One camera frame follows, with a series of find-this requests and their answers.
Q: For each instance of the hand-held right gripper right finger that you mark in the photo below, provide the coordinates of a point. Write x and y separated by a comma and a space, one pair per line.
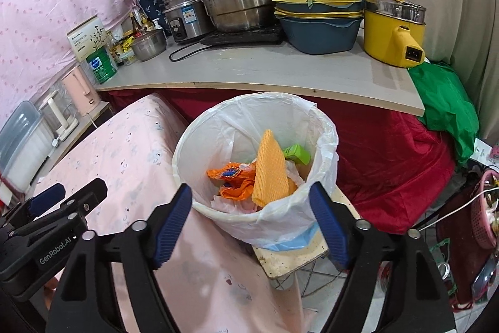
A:
331, 227

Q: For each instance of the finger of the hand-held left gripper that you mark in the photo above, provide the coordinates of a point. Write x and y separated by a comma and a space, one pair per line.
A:
87, 196
46, 197

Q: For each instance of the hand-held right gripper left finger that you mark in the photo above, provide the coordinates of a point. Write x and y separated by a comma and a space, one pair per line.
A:
171, 227

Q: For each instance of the trash bin with white liner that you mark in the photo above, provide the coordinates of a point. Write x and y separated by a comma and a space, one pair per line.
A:
296, 216

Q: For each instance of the yellow foam fruit net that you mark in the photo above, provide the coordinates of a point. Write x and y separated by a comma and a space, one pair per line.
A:
290, 186
269, 169

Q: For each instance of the orange snack wrapper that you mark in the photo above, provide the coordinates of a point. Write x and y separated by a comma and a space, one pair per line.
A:
234, 177

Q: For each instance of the green white small carton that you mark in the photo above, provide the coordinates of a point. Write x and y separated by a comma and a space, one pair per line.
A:
296, 153

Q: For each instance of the white dish drainer grey lid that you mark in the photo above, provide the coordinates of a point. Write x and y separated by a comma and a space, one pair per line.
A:
23, 153

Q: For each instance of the white power plug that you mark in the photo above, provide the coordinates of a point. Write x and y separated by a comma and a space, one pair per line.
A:
54, 142

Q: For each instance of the pink printed tablecloth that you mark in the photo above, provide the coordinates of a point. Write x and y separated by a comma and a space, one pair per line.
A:
136, 145

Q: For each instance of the red cloth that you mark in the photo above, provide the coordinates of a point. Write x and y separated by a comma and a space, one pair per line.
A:
390, 161

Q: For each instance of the pink electric kettle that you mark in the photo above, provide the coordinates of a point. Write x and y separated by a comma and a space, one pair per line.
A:
80, 91

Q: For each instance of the green canister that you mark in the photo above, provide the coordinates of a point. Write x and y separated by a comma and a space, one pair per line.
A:
101, 67

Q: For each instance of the dark tea canister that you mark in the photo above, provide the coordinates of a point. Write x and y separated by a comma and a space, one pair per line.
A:
115, 52

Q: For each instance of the pink plastic basket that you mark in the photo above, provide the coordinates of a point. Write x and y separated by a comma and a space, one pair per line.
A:
481, 216

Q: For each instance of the beige cardboard box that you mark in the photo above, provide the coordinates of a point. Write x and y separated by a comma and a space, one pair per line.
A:
85, 40

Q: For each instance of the yellow label jar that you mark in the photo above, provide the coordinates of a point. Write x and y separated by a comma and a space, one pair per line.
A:
126, 44

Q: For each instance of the small steel pot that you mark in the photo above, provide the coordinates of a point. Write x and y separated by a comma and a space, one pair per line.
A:
150, 44

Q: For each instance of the green cloth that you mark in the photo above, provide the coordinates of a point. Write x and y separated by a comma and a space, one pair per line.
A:
444, 103

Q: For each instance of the dark sauce bottle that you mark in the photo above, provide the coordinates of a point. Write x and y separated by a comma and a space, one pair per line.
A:
134, 24

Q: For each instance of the blue basin yellow rim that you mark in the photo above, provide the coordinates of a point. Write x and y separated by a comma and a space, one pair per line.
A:
281, 16
312, 5
319, 38

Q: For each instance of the pink dotted curtain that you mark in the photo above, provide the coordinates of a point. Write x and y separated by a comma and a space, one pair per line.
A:
58, 5

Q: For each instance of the yellow electric pot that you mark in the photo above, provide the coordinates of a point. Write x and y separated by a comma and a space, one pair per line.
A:
382, 32

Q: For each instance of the steel rice cooker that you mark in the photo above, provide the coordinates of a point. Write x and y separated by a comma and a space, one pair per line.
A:
187, 19

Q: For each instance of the black induction cooktop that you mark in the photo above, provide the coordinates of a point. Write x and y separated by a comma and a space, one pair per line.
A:
249, 36

